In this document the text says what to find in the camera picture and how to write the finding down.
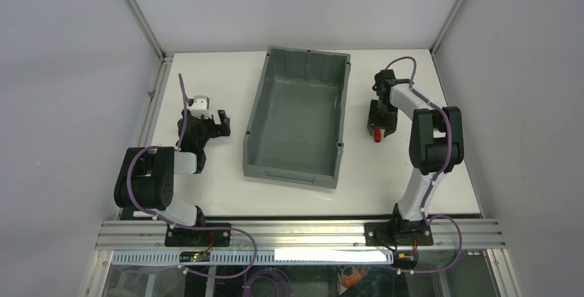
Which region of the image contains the red handled screwdriver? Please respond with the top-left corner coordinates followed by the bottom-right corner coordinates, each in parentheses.
top-left (373, 127), bottom-right (383, 143)

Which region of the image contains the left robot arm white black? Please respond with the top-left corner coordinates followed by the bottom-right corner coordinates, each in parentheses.
top-left (114, 110), bottom-right (231, 229)

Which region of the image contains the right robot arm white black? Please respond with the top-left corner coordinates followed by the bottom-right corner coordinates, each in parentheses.
top-left (243, 68), bottom-right (464, 240)

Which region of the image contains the grey plastic bin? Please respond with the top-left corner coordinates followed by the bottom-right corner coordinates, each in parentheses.
top-left (242, 46), bottom-right (351, 190)

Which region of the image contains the orange object under table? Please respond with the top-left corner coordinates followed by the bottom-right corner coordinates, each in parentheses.
top-left (338, 265), bottom-right (368, 289)

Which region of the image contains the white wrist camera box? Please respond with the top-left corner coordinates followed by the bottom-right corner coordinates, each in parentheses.
top-left (188, 95), bottom-right (212, 119)

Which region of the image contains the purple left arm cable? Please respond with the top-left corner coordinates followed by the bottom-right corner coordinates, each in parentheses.
top-left (125, 73), bottom-right (259, 280)

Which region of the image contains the left aluminium corner post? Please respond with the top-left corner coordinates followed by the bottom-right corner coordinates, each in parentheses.
top-left (123, 0), bottom-right (166, 61)

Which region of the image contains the aluminium corner post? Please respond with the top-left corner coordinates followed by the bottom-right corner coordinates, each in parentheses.
top-left (123, 0), bottom-right (166, 61)
top-left (430, 0), bottom-right (467, 58)

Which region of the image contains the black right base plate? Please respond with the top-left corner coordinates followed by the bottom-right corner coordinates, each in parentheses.
top-left (364, 221), bottom-right (434, 248)

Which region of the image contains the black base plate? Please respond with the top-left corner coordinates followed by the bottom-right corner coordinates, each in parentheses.
top-left (364, 221), bottom-right (434, 248)
top-left (164, 223), bottom-right (231, 247)

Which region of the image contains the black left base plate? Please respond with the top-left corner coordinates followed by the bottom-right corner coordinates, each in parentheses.
top-left (164, 223), bottom-right (231, 247)

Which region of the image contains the white slotted cable duct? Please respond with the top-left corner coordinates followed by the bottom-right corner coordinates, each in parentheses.
top-left (112, 248), bottom-right (393, 267)

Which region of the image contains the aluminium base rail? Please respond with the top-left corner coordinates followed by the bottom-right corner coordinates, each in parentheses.
top-left (95, 218), bottom-right (506, 251)

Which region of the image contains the coiled purple cable below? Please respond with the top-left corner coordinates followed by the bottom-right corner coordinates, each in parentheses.
top-left (242, 267), bottom-right (293, 297)

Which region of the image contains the right aluminium corner post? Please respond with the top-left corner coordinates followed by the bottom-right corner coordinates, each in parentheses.
top-left (430, 0), bottom-right (467, 58)

